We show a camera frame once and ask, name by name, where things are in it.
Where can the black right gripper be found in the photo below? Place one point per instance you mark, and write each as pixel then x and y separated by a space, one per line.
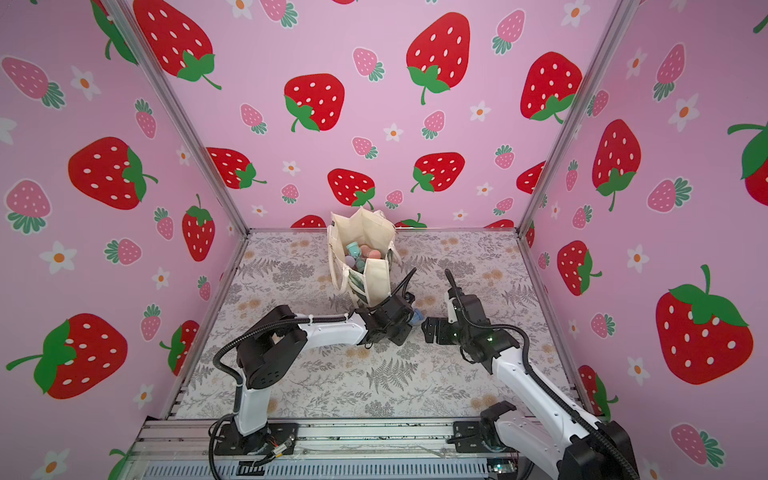
pixel 453 324

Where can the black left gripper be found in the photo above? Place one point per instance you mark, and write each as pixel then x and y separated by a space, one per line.
pixel 404 335

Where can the teal hourglass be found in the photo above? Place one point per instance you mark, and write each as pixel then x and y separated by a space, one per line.
pixel 355 250

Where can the left aluminium corner post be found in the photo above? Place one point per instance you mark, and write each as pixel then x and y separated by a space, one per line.
pixel 129 28

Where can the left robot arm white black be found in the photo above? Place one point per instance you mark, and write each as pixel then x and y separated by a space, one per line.
pixel 263 355

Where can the aluminium corner frame post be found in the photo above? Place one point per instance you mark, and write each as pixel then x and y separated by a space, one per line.
pixel 615 31

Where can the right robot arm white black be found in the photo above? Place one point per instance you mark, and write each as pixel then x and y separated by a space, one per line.
pixel 556 435

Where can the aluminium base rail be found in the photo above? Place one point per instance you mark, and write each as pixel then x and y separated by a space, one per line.
pixel 336 448

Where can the canvas tote bag floral print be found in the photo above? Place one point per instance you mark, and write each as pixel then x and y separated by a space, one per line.
pixel 366 281

